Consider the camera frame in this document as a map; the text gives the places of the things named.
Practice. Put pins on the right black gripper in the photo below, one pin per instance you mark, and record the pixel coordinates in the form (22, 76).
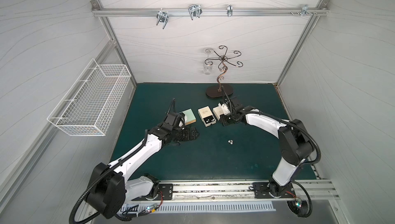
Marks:
(231, 113)

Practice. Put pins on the mint green jewelry box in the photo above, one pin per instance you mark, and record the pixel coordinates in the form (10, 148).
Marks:
(189, 117)

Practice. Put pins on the large cream drawer jewelry box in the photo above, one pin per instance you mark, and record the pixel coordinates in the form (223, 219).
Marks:
(217, 111)

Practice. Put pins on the small cream jewelry box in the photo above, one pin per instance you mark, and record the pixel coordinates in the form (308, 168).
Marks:
(205, 114)

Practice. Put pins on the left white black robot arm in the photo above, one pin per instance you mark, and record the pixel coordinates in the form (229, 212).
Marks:
(110, 186)

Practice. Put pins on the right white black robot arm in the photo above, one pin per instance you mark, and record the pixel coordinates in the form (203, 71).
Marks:
(297, 146)

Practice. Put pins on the metal hook clamp centre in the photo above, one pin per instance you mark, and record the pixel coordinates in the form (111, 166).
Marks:
(195, 10)

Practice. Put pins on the metal hook clamp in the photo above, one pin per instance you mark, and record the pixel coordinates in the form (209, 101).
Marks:
(195, 10)
(162, 17)

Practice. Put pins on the metal clamp right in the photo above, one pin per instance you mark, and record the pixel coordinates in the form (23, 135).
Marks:
(304, 12)

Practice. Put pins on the metal hook clamp left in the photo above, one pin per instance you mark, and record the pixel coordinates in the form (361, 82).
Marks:
(162, 17)

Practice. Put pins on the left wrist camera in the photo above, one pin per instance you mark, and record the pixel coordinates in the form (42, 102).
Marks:
(175, 120)

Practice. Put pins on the clear glass on wall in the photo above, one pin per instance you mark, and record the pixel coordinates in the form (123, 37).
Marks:
(207, 66)

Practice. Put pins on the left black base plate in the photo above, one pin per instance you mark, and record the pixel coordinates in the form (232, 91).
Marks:
(165, 191)

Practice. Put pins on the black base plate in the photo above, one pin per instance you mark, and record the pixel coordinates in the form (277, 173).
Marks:
(165, 191)
(263, 190)

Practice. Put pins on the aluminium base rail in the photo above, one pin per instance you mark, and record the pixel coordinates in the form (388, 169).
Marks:
(238, 190)

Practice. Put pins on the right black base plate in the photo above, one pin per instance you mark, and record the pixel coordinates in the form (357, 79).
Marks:
(263, 190)

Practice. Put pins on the white slotted cable duct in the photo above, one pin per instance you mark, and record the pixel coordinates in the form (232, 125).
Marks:
(216, 207)

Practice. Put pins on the metal ring clamp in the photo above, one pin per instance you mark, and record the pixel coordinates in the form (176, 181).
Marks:
(229, 10)

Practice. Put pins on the white wire basket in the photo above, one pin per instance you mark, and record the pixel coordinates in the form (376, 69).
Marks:
(89, 105)

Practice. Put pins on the aluminium overhead rail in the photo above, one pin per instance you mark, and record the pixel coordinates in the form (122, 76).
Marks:
(206, 12)

